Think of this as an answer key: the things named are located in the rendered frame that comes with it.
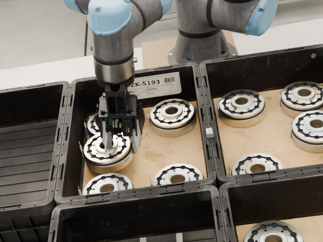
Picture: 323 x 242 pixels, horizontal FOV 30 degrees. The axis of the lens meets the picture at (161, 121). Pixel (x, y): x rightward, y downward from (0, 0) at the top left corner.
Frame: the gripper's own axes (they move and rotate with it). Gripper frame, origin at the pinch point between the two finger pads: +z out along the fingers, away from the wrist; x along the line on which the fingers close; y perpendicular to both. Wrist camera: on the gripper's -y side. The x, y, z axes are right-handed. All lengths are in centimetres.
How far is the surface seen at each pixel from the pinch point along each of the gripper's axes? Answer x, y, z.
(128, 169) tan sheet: 1.0, 3.0, 4.1
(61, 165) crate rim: -11.5, 10.0, -4.5
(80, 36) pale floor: -33, -204, 93
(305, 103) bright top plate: 40.2, -7.2, -3.5
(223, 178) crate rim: 18.8, 19.4, -8.1
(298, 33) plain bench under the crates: 52, -62, 12
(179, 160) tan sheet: 11.9, 2.2, 2.8
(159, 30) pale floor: 12, -198, 87
